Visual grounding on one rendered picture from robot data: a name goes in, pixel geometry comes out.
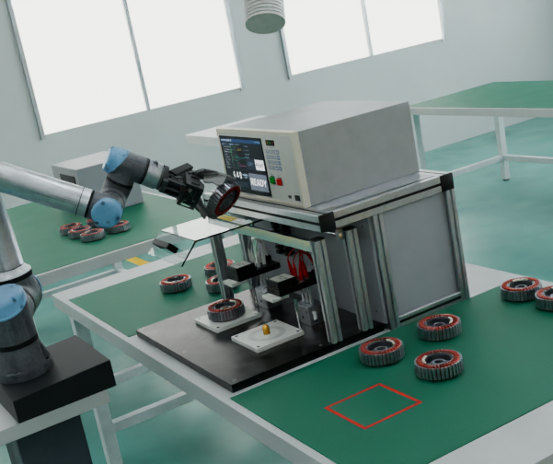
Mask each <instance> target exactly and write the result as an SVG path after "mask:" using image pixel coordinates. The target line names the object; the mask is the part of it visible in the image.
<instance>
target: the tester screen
mask: <svg viewBox="0 0 553 464"><path fill-rule="evenodd" d="M220 139H221V143H222V148H223V152H224V157H225V165H226V170H227V175H230V176H232V177H234V176H233V171H232V170H235V171H241V172H242V177H243V179H242V180H241V179H236V180H237V181H243V182H248V185H249V188H246V187H241V190H244V191H254V190H251V186H250V181H249V176H248V173H253V174H260V175H266V170H265V171H262V170H255V169H248V167H247V162H246V159H255V160H263V155H262V151H261V146H260V141H252V140H240V139H227V138H220ZM266 177H267V175H266ZM254 192H259V193H265V194H270V193H269V192H265V191H254Z"/></svg>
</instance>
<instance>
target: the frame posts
mask: <svg viewBox="0 0 553 464"><path fill-rule="evenodd" d="M342 230H343V235H344V239H343V244H344V249H345V255H346V260H347V265H348V271H349V276H350V281H351V290H352V296H353V301H354V306H355V312H356V317H357V322H358V328H359V330H363V331H368V329H372V328H373V327H374V325H373V320H372V314H371V309H370V304H369V298H368V293H367V287H366V282H365V277H364V271H363V261H362V256H361V251H360V245H359V239H358V234H357V229H356V226H346V227H343V228H342ZM237 234H238V238H239V243H240V247H241V251H242V256H243V260H245V261H250V260H249V256H248V241H249V238H250V236H247V235H243V234H239V233H237ZM210 242H211V246H212V251H213V258H214V263H215V268H216V271H217V276H218V281H219V285H220V289H221V294H222V298H223V299H228V298H230V297H231V298H233V297H234V292H233V287H231V286H228V285H225V284H223V281H224V280H227V279H229V278H228V276H227V268H226V266H227V261H226V256H225V248H224V244H223V240H222V235H217V236H214V237H211V238H210ZM309 243H310V248H311V253H312V258H313V263H314V268H315V273H316V278H317V287H318V292H319V297H320V302H321V307H322V312H323V317H324V322H325V327H326V332H327V337H328V342H331V343H333V344H335V343H337V342H341V341H343V339H342V333H341V328H340V319H339V313H338V309H337V303H336V298H335V293H334V288H333V283H332V278H331V272H330V268H329V262H328V253H327V248H326V242H325V238H323V237H315V238H310V239H309ZM251 284H254V285H255V287H258V286H260V282H259V276H255V277H252V278H249V279H248V287H249V289H252V285H251Z"/></svg>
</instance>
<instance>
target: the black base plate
mask: <svg viewBox="0 0 553 464"><path fill-rule="evenodd" d="M233 298H236V299H241V300H243V302H244V306H245V307H248V308H250V309H253V310H255V311H257V309H256V304H255V299H254V295H253V290H252V289H248V290H246V291H243V292H241V293H238V294H235V295H234V297H233ZM233 298H232V299H233ZM294 299H297V302H298V301H301V300H302V297H301V295H299V294H297V293H291V294H289V297H287V298H285V299H282V304H281V305H279V306H277V307H272V308H270V309H267V308H265V307H261V306H259V313H261V317H260V318H257V319H253V320H251V321H248V322H246V323H243V324H240V325H238V326H235V327H233V328H231V329H228V330H225V331H221V332H219V333H216V332H214V331H210V330H208V329H206V328H204V327H203V326H201V325H199V324H197V323H195V319H196V318H199V317H202V316H205V315H207V310H206V308H207V307H208V306H210V305H211V304H212V303H210V304H207V305H205V306H202V307H197V308H194V309H193V310H190V311H187V312H184V313H181V314H179V315H177V316H174V317H171V318H169V319H164V320H161V321H158V322H157V323H154V324H151V325H148V326H145V327H143V328H141V329H138V330H136V333H137V336H138V337H139V338H141V339H143V340H144V341H146V342H148V343H150V344H152V345H154V347H156V348H158V349H159V350H161V351H163V352H164V353H166V354H168V355H170V356H172V357H173V358H175V359H177V360H178V361H180V362H181V363H183V364H184V365H187V366H188V367H190V368H192V369H193V370H195V371H197V372H198V373H200V374H202V375H203V376H205V377H207V378H209V379H210V380H212V381H213V382H215V383H217V384H218V385H220V386H222V387H223V388H225V389H227V390H229V391H231V392H232V393H235V392H237V391H240V390H241V389H245V388H247V387H250V386H252V385H254V384H257V383H259V382H261V381H263V380H266V379H268V378H270V377H274V376H277V375H279V374H280V373H283V372H285V371H288V370H290V369H292V368H295V367H297V366H300V365H303V364H305V363H307V362H310V361H312V360H315V359H317V358H318V357H321V356H323V355H326V354H330V353H332V352H334V351H337V350H339V349H341V348H343V347H345V346H348V345H350V344H353V343H355V342H358V341H360V340H363V339H365V338H368V337H370V336H372V335H375V334H377V333H379V332H381V331H384V325H383V323H381V322H379V321H376V320H373V325H374V327H373V328H372V329H368V331H363V330H359V328H358V322H357V317H356V314H355V313H352V312H350V311H347V310H344V309H341V308H338V307H337V309H338V313H339V319H340V328H341V333H342V339H343V341H341V342H337V343H335V344H333V343H331V342H328V337H327V332H326V327H325V322H324V321H322V322H320V323H318V324H315V325H313V326H310V325H307V324H304V323H303V322H301V323H302V328H303V331H304V332H305V335H302V336H300V337H297V338H294V339H292V340H290V341H288V342H284V343H281V344H279V345H276V346H274V347H271V348H270V349H267V350H265V351H262V352H260V353H256V352H254V351H252V350H250V349H248V348H246V347H244V346H242V345H240V344H238V343H236V342H233V341H232V339H231V337H232V336H235V335H237V334H239V333H241V332H244V331H248V330H251V329H254V328H256V327H258V326H260V325H263V324H266V323H268V322H271V321H273V320H276V319H277V320H279V321H282V322H284V323H286V324H289V325H291V326H294V327H296V328H298V329H299V324H298V320H297V317H296V313H295V307H294ZM213 303H214V302H213Z"/></svg>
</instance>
